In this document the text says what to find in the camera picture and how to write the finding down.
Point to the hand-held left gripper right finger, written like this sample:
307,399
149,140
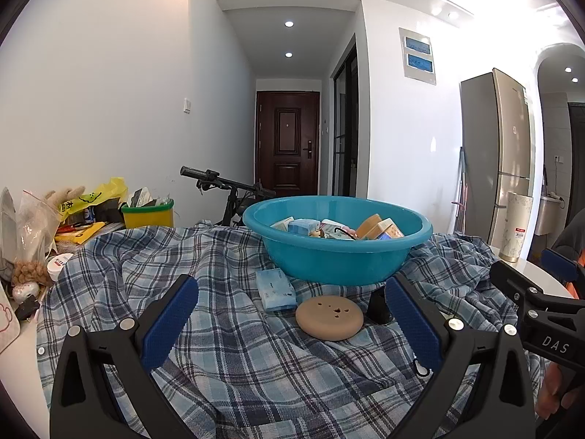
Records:
411,329

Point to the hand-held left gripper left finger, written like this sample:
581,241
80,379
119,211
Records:
169,324

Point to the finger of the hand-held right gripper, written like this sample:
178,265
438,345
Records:
512,279
560,265

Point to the black fabric pouch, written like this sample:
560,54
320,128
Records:
375,306

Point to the round tan powder puff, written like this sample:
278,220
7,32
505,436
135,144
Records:
327,324

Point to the blue plastic basin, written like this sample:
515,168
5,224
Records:
338,260

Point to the person's right hand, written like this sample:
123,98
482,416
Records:
550,388

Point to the orange seat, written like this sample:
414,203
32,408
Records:
581,270

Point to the dark cloth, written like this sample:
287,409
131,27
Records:
566,238

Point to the white washbasin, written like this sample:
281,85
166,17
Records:
550,215

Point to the white patterned cylinder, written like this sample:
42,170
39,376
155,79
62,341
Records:
514,224

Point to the blue plaid cloth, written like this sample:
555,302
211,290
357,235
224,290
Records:
256,366

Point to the folded metal rack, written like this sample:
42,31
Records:
461,192

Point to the orange and blue box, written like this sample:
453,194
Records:
390,230

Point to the yellow container green rim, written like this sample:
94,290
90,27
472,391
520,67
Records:
148,217

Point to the white jar red label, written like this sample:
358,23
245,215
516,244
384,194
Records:
59,267

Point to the silver refrigerator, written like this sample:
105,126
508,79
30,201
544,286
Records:
498,155

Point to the yellow flat packet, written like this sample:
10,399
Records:
80,234

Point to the black box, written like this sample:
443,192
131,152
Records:
107,212

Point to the white packets in container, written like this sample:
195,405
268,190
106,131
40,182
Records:
142,197

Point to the black bicycle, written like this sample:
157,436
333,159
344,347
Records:
233,206

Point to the black power adapter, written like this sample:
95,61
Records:
27,307

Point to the small white rounded object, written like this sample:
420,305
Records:
25,290

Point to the brown fuzzy plush toy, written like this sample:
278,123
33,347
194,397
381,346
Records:
29,272

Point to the yellow plastic bag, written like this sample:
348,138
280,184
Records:
91,196

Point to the white cardboard box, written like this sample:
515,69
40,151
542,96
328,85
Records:
282,225

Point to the pink and white card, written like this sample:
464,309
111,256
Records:
7,324

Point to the clear plastic bag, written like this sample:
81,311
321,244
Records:
36,228

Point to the beige plush toy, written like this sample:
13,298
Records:
64,196

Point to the dark brown entrance door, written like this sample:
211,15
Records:
288,146

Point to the black framed glass door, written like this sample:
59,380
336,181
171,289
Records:
345,123

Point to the white wall switch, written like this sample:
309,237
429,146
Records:
188,105

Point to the grey wall panel blue windows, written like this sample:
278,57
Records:
418,57

